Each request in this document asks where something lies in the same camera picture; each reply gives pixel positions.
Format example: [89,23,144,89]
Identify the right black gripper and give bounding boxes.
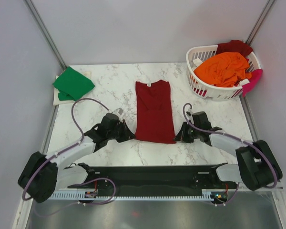
[174,121,200,143]

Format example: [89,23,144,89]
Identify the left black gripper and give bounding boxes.
[107,119,135,143]

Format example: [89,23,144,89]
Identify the folded white cloth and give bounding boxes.
[53,71,92,106]

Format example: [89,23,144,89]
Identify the dark red t shirt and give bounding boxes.
[135,80,176,144]

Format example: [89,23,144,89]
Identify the right aluminium frame post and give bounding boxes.
[245,0,277,46]

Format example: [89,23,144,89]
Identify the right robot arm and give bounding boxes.
[175,111,283,191]

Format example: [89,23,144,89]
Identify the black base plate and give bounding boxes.
[71,163,236,196]

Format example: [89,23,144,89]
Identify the dark red shirt in basket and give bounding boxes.
[216,40,253,57]

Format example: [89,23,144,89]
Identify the white laundry basket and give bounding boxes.
[186,45,263,101]

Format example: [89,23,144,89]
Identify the left aluminium frame post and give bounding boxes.
[23,0,67,69]

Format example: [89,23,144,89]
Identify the pink garment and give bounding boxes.
[242,69,263,97]

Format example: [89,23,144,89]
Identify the white slotted cable duct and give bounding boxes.
[48,189,224,201]

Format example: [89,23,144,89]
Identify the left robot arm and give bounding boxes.
[18,113,135,203]

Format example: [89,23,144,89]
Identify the folded green t shirt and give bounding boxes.
[53,67,95,101]

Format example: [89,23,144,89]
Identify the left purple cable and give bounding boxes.
[21,97,110,201]

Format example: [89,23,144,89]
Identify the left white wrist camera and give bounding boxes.
[109,107,124,119]

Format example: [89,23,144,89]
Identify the orange t shirt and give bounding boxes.
[194,52,251,87]

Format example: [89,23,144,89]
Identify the aluminium frame post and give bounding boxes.
[245,0,277,46]
[23,0,67,69]

